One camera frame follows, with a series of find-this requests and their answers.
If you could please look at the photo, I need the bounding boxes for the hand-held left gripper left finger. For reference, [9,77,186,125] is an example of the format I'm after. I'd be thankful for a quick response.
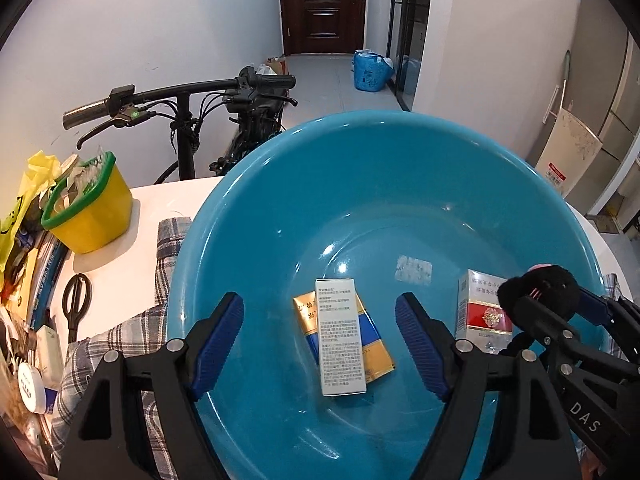
[57,291,245,480]

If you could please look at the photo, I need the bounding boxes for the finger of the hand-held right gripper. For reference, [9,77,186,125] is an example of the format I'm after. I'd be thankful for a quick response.
[512,295,581,361]
[575,285,640,361]

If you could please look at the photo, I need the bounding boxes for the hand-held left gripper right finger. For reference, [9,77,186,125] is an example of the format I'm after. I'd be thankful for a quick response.
[395,292,581,480]

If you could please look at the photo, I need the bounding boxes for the black plush toy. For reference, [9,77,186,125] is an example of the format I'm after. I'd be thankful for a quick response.
[497,262,581,356]

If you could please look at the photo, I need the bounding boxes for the gold and blue cigarette pack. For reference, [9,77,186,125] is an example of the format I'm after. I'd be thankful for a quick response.
[292,292,397,386]

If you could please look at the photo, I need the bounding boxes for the red and white cigarette pack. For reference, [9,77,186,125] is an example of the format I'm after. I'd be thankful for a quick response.
[455,269,515,356]

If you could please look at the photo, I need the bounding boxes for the tall white box with text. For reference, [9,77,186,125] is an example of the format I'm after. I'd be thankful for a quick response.
[315,277,367,397]

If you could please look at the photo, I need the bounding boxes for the blue plastic basin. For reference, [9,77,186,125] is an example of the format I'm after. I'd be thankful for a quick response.
[166,110,612,480]

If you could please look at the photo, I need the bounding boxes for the plaid cloth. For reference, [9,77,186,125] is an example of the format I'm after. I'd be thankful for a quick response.
[50,215,628,480]

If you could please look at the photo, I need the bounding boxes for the black scissors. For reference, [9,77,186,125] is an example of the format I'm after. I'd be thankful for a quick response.
[61,272,93,345]

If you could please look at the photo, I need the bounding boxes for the cardboard sheet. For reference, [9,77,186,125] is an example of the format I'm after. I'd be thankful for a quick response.
[535,105,603,198]

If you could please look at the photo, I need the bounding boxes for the yellow container with green rim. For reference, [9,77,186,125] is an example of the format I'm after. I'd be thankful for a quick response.
[41,152,133,255]

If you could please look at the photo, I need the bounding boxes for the blue book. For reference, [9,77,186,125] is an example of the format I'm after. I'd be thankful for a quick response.
[27,240,71,331]

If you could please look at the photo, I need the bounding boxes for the white round jar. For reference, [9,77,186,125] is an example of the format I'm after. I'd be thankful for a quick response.
[17,362,58,416]

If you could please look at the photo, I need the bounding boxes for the beige refrigerator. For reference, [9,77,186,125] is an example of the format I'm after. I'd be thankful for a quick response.
[565,0,640,211]

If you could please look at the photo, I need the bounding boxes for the yellow plastic bag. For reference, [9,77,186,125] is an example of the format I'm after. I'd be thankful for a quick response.
[0,150,61,271]

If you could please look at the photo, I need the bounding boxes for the black bicycle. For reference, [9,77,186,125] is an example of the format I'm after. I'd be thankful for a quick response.
[62,66,299,186]

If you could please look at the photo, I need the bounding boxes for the blue woven bag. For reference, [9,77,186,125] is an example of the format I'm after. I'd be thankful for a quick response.
[353,50,393,93]

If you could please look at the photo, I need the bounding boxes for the black framed glass door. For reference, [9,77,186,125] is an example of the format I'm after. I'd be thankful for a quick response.
[387,0,436,111]

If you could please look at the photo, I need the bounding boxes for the dark wooden door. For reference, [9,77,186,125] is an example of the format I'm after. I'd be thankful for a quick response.
[277,0,368,56]

